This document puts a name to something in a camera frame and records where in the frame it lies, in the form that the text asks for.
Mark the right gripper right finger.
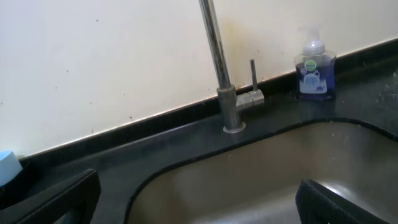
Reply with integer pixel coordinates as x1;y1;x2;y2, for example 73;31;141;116
295;179;392;224

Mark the steel sink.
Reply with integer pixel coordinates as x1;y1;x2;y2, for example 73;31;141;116
124;118;398;224

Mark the blue cup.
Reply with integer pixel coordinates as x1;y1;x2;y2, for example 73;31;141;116
0;150;24;187

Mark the blue soap bottle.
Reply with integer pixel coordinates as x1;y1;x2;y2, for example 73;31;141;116
294;26;337;101

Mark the steel tap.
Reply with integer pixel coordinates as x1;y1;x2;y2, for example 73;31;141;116
198;0;265;134

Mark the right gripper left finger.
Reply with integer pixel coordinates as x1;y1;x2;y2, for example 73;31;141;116
0;169;102;224

